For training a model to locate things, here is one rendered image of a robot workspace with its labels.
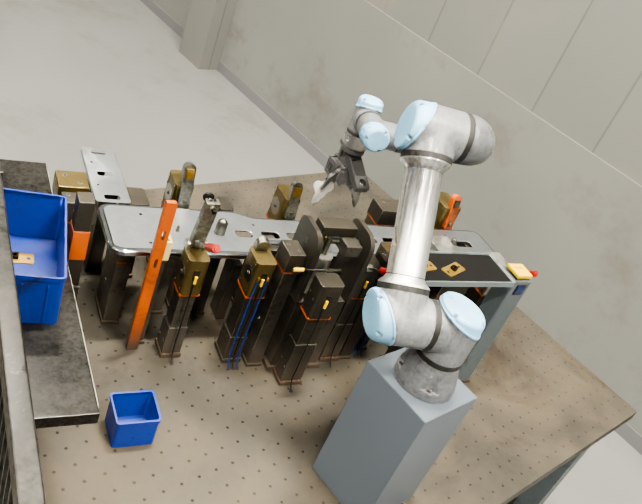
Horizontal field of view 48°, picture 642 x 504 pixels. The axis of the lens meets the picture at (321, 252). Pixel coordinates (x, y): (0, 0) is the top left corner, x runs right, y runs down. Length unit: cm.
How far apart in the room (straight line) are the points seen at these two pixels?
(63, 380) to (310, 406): 83
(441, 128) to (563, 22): 241
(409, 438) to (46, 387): 78
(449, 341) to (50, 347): 84
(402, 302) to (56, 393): 71
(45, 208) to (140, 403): 53
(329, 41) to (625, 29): 198
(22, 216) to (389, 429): 99
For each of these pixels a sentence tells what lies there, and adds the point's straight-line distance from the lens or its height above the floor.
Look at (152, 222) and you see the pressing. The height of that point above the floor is 100.
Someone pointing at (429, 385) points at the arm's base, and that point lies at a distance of 168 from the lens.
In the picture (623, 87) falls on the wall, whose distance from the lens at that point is 379.
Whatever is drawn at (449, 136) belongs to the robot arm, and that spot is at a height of 162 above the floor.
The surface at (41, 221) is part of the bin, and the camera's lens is 184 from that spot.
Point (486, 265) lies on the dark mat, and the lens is 219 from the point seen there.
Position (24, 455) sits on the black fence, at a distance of 76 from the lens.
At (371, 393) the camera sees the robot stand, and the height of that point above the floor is 104.
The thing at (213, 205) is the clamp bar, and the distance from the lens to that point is 181.
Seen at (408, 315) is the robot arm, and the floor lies 131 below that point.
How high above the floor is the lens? 215
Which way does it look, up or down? 32 degrees down
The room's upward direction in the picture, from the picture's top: 23 degrees clockwise
